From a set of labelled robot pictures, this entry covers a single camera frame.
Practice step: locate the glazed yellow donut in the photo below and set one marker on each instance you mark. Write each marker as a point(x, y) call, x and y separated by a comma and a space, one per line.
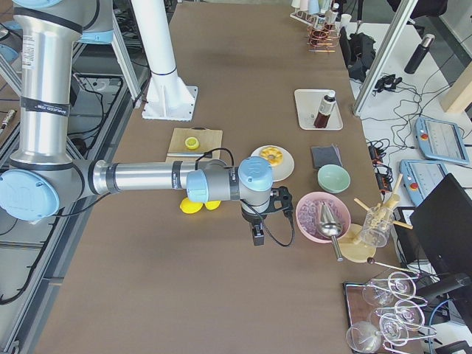
point(273, 155)

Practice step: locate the aluminium frame post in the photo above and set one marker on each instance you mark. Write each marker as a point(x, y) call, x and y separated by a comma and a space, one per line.
point(388, 43)

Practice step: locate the brown tea bottle on tray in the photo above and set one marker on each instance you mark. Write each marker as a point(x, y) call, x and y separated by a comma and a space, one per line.
point(325, 109)

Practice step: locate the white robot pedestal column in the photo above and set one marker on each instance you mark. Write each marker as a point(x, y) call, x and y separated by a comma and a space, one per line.
point(168, 97)

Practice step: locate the clear glass mug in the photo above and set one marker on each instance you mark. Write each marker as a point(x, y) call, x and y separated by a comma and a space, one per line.
point(377, 225)

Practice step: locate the cream rabbit tray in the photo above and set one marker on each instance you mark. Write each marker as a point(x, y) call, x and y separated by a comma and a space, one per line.
point(317, 110)

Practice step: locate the yellow lemon front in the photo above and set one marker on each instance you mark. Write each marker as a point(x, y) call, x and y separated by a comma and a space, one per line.
point(190, 207)

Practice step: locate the yellow lemon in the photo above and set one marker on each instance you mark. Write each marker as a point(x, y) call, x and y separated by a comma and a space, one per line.
point(190, 207)
point(212, 205)

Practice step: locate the white round plate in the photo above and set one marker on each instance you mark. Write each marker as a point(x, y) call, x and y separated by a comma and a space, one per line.
point(285, 169)

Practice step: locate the grey folded cloth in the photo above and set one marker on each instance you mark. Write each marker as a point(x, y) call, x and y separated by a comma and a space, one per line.
point(324, 155)

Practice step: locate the half lemon on board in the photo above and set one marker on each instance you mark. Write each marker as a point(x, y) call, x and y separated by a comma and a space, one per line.
point(192, 143)

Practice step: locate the white cup rack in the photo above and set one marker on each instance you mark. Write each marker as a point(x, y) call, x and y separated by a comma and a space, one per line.
point(306, 10)

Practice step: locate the black monitor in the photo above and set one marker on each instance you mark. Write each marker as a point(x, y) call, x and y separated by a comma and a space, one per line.
point(442, 224)

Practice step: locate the tea bottle in rack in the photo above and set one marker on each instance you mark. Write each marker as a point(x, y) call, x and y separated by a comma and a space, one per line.
point(331, 15)
point(319, 23)

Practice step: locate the knife with black handle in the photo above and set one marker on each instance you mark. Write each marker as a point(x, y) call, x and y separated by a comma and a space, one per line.
point(190, 155)

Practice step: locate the black thermos bottle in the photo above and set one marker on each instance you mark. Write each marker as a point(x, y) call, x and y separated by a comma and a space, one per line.
point(419, 54)

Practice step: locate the mint green bowl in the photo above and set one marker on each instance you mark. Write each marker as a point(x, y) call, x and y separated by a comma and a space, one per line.
point(333, 178)

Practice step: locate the tea bottle in rack far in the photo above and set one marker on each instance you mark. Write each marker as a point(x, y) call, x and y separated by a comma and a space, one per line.
point(331, 15)

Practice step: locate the wooden cutting board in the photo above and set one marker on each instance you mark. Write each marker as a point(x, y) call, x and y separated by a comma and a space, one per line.
point(209, 139)

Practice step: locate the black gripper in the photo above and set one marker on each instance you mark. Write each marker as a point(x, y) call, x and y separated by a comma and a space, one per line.
point(251, 219)

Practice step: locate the pink bowl with ice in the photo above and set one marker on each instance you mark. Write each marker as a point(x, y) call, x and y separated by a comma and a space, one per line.
point(310, 211)

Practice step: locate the copper wire bottle rack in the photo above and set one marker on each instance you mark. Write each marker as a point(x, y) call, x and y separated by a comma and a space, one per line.
point(324, 40)

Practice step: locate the tea bottle in rack near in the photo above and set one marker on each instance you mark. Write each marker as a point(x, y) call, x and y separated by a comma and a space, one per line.
point(319, 23)

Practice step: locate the wine glass rack tray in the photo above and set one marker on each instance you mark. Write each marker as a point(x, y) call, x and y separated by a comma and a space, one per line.
point(385, 314)

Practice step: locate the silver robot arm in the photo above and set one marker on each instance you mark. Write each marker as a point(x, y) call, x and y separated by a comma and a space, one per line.
point(43, 178)

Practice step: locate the yellow lemon rear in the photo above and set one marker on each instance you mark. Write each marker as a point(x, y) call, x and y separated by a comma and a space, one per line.
point(212, 205)

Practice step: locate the wooden mug tree stand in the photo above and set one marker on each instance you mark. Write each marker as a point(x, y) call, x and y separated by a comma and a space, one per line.
point(360, 243)

